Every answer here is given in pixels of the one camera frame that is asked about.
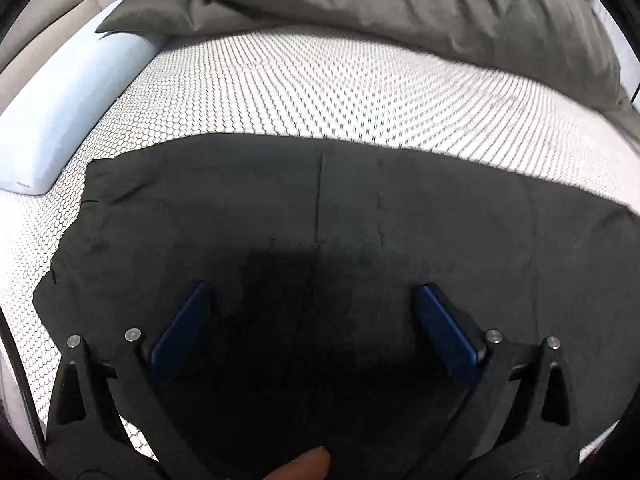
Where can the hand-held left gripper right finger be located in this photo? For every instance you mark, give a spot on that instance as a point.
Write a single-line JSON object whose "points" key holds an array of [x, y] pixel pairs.
{"points": [[447, 332]]}

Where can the light blue pillow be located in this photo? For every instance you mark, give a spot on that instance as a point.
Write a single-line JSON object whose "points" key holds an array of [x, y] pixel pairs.
{"points": [[70, 110]]}

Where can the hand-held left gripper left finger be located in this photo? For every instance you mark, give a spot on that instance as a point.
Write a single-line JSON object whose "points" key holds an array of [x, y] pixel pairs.
{"points": [[177, 332]]}

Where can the white honeycomb bed sheet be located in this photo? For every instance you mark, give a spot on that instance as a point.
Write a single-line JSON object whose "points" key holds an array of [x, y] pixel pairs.
{"points": [[310, 85]]}

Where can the grey duvet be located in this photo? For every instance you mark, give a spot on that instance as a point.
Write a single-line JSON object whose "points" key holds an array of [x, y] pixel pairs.
{"points": [[400, 5]]}

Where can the person's left hand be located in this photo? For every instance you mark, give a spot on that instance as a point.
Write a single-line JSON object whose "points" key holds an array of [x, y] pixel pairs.
{"points": [[300, 466]]}

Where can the black pants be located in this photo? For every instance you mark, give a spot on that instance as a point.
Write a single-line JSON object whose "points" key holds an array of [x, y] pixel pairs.
{"points": [[320, 200]]}

